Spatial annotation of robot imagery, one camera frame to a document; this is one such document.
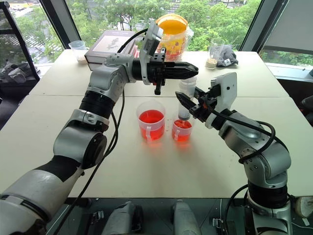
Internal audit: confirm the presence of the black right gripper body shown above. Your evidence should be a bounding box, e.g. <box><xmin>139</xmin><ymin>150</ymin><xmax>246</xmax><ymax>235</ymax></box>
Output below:
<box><xmin>190</xmin><ymin>84</ymin><xmax>221</xmax><ymax>122</ymax></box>

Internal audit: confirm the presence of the large cup with red liquid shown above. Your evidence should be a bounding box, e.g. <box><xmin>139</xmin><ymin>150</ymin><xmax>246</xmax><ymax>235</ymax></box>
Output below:
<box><xmin>135</xmin><ymin>100</ymin><xmax>167</xmax><ymax>143</ymax></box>

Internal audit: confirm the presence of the small cup with red liquid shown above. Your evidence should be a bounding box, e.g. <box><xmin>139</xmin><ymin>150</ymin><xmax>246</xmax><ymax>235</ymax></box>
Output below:
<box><xmin>171</xmin><ymin>111</ymin><xmax>195</xmax><ymax>144</ymax></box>

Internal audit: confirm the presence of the stack of books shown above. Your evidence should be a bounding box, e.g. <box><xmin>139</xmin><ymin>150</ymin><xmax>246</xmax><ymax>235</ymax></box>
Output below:
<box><xmin>84</xmin><ymin>30</ymin><xmax>145</xmax><ymax>72</ymax></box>

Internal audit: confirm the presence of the black chair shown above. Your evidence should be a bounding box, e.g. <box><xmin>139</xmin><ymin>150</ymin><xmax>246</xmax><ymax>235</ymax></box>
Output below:
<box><xmin>300</xmin><ymin>94</ymin><xmax>313</xmax><ymax>121</ymax></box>

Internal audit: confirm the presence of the grey sandal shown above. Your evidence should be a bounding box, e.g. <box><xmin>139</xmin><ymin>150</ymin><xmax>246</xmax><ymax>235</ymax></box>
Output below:
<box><xmin>8</xmin><ymin>68</ymin><xmax>28</xmax><ymax>84</ymax></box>
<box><xmin>0</xmin><ymin>62</ymin><xmax>32</xmax><ymax>75</ymax></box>

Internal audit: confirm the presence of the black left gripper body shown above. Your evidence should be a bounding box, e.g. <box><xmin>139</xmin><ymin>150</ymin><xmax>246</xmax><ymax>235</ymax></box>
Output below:
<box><xmin>146</xmin><ymin>52</ymin><xmax>170</xmax><ymax>96</ymax></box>

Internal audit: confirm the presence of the clear glass with grains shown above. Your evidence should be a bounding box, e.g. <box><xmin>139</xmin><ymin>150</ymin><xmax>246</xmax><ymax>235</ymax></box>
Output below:
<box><xmin>204</xmin><ymin>38</ymin><xmax>225</xmax><ymax>70</ymax></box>

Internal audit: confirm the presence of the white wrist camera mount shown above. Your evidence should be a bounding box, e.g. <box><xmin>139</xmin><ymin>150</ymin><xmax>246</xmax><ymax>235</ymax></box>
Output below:
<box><xmin>210</xmin><ymin>71</ymin><xmax>238</xmax><ymax>116</ymax></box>
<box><xmin>138</xmin><ymin>21</ymin><xmax>164</xmax><ymax>86</ymax></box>

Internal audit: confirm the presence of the grey roller blind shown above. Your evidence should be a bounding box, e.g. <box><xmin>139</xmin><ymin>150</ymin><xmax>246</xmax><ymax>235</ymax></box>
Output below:
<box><xmin>263</xmin><ymin>0</ymin><xmax>313</xmax><ymax>55</ymax></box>

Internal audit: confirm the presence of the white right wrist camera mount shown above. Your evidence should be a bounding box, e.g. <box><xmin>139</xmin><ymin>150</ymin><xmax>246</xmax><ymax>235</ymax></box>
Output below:
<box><xmin>210</xmin><ymin>71</ymin><xmax>238</xmax><ymax>116</ymax></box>

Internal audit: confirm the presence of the clear pitcher with orange lid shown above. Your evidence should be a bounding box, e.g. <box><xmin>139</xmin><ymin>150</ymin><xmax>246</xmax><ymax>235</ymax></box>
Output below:
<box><xmin>155</xmin><ymin>13</ymin><xmax>194</xmax><ymax>62</ymax></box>

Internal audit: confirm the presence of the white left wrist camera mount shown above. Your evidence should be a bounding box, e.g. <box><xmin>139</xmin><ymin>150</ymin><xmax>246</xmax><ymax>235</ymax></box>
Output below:
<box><xmin>138</xmin><ymin>21</ymin><xmax>164</xmax><ymax>86</ymax></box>

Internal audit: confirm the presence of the dark grey rounded shape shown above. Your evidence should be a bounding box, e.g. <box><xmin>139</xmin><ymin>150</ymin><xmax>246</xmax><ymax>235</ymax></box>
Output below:
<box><xmin>101</xmin><ymin>201</ymin><xmax>144</xmax><ymax>235</ymax></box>
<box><xmin>172</xmin><ymin>199</ymin><xmax>203</xmax><ymax>235</ymax></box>

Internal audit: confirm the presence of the round wooden disc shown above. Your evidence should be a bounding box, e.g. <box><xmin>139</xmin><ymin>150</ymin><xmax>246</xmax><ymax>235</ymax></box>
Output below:
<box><xmin>292</xmin><ymin>195</ymin><xmax>313</xmax><ymax>219</ymax></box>

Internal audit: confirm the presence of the black metal shelf rack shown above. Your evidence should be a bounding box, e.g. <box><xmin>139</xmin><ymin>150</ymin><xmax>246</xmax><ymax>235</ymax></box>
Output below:
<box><xmin>0</xmin><ymin>0</ymin><xmax>41</xmax><ymax>85</ymax></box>

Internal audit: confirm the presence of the black cable loop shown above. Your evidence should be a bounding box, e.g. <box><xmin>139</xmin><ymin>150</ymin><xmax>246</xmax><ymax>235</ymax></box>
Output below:
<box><xmin>224</xmin><ymin>184</ymin><xmax>250</xmax><ymax>235</ymax></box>

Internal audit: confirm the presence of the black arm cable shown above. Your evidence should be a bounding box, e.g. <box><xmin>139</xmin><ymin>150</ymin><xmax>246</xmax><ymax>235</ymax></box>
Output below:
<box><xmin>55</xmin><ymin>28</ymin><xmax>149</xmax><ymax>235</ymax></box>
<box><xmin>207</xmin><ymin>107</ymin><xmax>277</xmax><ymax>165</ymax></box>

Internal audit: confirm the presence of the grey folded cloth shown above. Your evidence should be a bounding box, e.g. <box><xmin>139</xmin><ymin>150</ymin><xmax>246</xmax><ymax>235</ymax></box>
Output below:
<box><xmin>216</xmin><ymin>45</ymin><xmax>239</xmax><ymax>68</ymax></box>

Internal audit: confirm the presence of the clear plastic syringe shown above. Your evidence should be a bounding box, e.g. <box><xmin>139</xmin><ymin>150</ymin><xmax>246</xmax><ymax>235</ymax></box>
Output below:
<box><xmin>178</xmin><ymin>75</ymin><xmax>198</xmax><ymax>122</ymax></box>

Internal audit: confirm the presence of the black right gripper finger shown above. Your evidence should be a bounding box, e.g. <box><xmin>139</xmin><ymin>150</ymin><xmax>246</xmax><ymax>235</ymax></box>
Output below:
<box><xmin>175</xmin><ymin>91</ymin><xmax>198</xmax><ymax>111</ymax></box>
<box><xmin>194</xmin><ymin>87</ymin><xmax>209</xmax><ymax>99</ymax></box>

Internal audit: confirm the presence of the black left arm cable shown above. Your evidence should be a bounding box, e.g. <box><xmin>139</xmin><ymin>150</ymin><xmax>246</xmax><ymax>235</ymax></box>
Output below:
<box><xmin>55</xmin><ymin>28</ymin><xmax>149</xmax><ymax>235</ymax></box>

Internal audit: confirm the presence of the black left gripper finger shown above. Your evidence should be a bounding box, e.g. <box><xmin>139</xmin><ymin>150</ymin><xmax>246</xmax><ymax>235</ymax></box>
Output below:
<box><xmin>165</xmin><ymin>61</ymin><xmax>199</xmax><ymax>72</ymax></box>
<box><xmin>165</xmin><ymin>70</ymin><xmax>200</xmax><ymax>80</ymax></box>

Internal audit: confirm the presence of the plastic measuring cup with grains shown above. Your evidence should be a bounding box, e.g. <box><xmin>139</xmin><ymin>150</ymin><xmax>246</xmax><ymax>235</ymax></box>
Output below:
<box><xmin>68</xmin><ymin>40</ymin><xmax>89</xmax><ymax>65</ymax></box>

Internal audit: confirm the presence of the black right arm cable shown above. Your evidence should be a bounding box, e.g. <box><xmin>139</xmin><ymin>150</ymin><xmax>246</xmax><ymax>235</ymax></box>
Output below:
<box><xmin>207</xmin><ymin>107</ymin><xmax>277</xmax><ymax>165</ymax></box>

